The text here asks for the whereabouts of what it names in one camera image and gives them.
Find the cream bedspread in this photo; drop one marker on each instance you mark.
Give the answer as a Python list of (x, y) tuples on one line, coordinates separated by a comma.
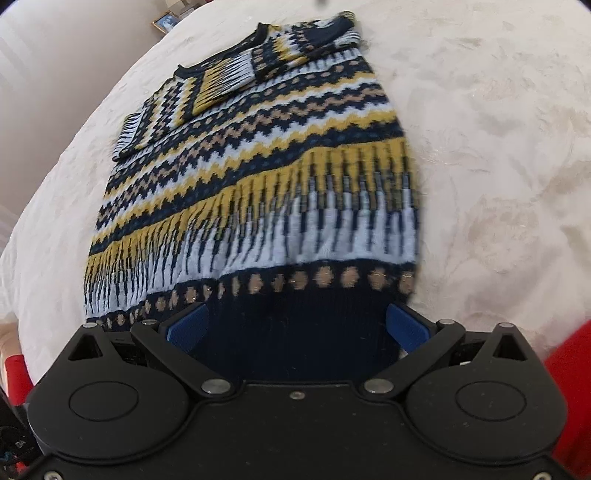
[(494, 97)]

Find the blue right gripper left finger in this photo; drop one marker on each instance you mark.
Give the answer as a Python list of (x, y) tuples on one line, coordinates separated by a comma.
[(186, 328)]

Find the gold framed photo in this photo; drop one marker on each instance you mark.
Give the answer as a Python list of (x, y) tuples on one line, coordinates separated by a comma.
[(166, 22)]

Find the red sleeve forearm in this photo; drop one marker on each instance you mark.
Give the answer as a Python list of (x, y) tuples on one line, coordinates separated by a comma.
[(569, 365)]

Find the patterned navy yellow knit sweater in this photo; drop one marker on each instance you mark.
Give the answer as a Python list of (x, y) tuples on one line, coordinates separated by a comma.
[(273, 184)]

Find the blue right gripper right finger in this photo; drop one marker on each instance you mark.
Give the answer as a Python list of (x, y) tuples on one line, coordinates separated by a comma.
[(410, 329)]

